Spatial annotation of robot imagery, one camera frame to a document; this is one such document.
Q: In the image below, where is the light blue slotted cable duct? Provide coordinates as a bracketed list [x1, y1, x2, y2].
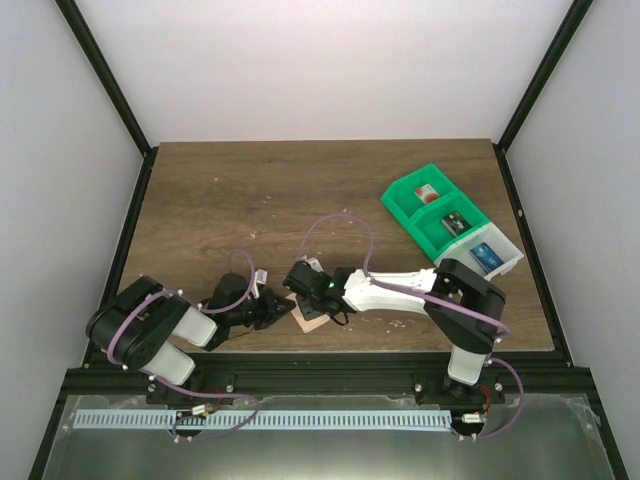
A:
[72, 409, 452, 432]

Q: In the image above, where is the green plastic bin far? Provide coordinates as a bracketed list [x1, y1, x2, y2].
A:
[380, 164, 458, 223]

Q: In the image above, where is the black card in bin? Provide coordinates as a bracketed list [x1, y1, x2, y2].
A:
[441, 211, 471, 237]

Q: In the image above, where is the green plastic bin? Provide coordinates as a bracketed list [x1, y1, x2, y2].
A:
[408, 192, 489, 262]
[380, 164, 458, 223]

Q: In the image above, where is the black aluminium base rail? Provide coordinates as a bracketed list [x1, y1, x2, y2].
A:
[64, 352, 591, 407]

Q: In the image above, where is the green plastic bin middle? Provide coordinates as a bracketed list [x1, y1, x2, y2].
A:
[408, 192, 489, 262]

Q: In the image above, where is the white plastic bin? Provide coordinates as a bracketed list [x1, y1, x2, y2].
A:
[434, 222, 524, 280]

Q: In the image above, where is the black frame post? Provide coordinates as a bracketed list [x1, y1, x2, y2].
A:
[497, 0, 593, 152]
[55, 0, 152, 157]

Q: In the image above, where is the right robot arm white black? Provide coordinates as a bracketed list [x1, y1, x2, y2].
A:
[283, 259, 509, 387]

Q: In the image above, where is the black frame side rail right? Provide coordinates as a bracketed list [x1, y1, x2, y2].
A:
[492, 143, 574, 367]

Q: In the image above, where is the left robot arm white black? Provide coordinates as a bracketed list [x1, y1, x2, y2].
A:
[86, 270, 296, 386]

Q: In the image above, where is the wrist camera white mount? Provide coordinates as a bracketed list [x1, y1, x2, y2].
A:
[250, 269, 268, 299]
[301, 256, 323, 272]

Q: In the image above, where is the beige leather card holder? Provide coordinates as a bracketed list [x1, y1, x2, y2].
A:
[291, 295, 330, 334]

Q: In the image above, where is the metal sheet front panel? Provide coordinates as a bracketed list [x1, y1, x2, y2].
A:
[42, 395, 615, 479]

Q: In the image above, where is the red white card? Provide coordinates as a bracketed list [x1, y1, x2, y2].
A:
[414, 183, 441, 205]

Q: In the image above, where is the black frame post left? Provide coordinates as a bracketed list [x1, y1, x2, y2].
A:
[55, 0, 152, 157]

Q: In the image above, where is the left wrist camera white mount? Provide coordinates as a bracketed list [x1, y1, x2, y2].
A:
[250, 269, 268, 299]

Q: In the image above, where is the blue card in bin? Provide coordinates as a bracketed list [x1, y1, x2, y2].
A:
[469, 242, 504, 272]

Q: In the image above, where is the black frame post right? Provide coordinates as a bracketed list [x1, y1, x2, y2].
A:
[497, 0, 593, 152]

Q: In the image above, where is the black frame side rail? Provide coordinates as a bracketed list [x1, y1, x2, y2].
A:
[82, 145, 160, 369]
[492, 143, 574, 367]

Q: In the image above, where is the black frame side rail left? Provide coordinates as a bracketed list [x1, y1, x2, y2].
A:
[82, 145, 160, 369]

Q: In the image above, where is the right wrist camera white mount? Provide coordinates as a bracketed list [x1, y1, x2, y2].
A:
[301, 256, 323, 272]

